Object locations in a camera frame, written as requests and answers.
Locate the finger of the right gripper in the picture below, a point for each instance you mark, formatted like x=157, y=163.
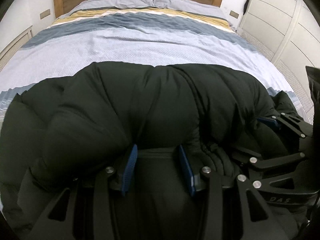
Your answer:
x=270, y=122

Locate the striped pillow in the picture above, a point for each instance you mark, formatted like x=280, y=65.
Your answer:
x=190, y=6
x=120, y=4

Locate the right striped pillow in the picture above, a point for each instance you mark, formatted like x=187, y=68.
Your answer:
x=190, y=6

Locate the left striped pillow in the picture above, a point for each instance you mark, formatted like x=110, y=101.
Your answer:
x=120, y=4

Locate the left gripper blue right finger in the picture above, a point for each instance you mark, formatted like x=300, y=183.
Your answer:
x=235, y=209

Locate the black puffer coat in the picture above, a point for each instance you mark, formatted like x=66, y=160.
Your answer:
x=70, y=129

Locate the right wall switch plate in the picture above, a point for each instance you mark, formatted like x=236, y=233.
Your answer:
x=234, y=14

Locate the wall switch plate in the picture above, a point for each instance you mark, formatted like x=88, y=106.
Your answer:
x=45, y=14
x=234, y=14

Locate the left wall switch plate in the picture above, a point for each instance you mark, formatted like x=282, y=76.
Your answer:
x=45, y=14

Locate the white wardrobe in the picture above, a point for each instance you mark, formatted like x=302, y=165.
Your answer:
x=287, y=34

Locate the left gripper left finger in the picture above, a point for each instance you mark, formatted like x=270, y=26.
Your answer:
x=82, y=210

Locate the striped duvet cover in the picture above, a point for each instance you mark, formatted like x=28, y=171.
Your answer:
x=141, y=37

